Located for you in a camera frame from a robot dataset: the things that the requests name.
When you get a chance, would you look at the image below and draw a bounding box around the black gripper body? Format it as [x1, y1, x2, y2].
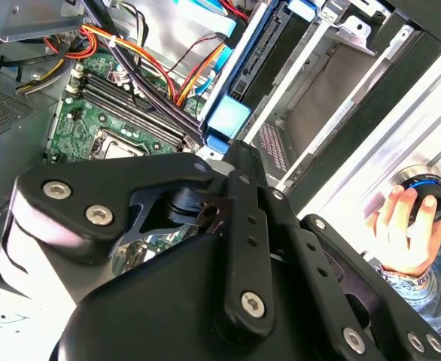
[49, 232, 372, 361]

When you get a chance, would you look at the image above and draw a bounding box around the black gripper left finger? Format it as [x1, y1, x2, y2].
[0, 139, 278, 345]

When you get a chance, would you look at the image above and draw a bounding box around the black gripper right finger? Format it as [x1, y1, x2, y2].
[248, 144, 441, 361]

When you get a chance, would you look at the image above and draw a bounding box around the round black tool blue ring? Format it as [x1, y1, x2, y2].
[389, 163, 441, 226]

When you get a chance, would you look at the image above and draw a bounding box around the hard disk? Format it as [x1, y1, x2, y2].
[199, 0, 319, 155]

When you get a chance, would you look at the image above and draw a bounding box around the blue wire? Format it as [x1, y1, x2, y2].
[173, 0, 239, 99]

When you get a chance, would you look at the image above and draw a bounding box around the red orange yellow power wire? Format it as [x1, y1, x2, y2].
[219, 0, 251, 22]

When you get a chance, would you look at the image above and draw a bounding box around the bare person hand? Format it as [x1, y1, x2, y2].
[366, 184, 441, 279]

